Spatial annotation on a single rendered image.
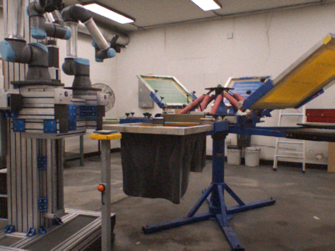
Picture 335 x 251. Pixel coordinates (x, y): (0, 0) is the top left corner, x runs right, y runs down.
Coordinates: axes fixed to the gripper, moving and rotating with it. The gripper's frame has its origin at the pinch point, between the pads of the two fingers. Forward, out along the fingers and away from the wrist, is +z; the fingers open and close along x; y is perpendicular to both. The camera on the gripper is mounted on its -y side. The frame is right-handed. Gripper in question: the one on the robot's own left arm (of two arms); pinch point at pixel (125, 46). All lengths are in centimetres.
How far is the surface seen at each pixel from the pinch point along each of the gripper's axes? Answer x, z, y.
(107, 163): 92, -85, 77
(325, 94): 77, 415, 20
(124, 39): -358, 305, -62
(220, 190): 83, 66, 128
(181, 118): 82, -9, 54
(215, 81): -130, 370, 17
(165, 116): 69, -12, 55
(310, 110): 166, 19, 36
